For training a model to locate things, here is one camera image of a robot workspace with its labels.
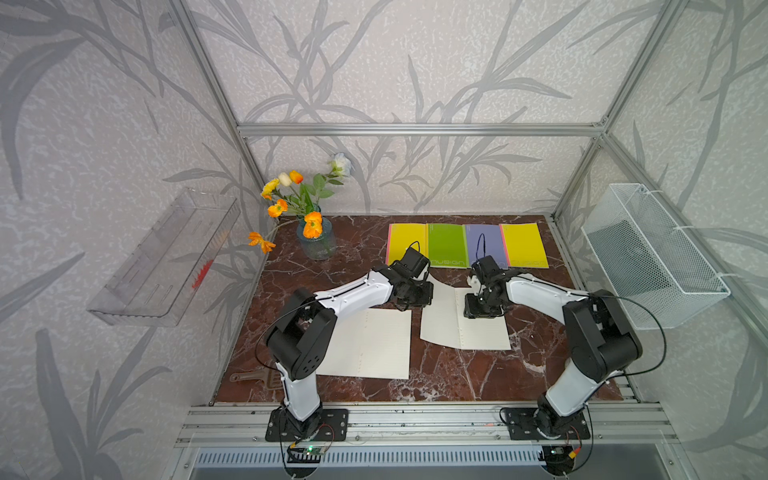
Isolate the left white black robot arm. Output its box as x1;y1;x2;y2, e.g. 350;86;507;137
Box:
265;267;433;422

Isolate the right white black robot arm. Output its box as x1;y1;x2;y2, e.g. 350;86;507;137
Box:
465;270;643;423

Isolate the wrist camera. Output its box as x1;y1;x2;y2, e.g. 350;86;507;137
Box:
397;247;430;280
468;255;505;294

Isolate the white wire mesh basket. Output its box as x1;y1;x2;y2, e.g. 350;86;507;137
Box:
582;183;731;330

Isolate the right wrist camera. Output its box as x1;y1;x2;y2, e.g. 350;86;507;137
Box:
468;255;505;294

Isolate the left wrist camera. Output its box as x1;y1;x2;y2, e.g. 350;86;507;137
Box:
397;247;430;280

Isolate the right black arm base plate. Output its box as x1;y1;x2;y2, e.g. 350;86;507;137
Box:
500;407;592;441

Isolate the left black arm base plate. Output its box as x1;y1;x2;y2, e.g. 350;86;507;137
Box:
265;407;349;443

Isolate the clear plastic wall tray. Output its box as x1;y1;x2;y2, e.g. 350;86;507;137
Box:
86;187;241;327

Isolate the glass vase with flowers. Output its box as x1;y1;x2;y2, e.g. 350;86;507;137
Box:
261;153;352;259

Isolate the purple notebook green spine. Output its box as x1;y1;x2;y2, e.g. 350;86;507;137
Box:
464;224;509;269

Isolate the yellow notebook pink spine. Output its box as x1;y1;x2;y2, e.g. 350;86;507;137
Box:
500;223;549;269

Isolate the brown slotted spatula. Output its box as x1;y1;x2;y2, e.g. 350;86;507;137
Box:
229;369;281;390

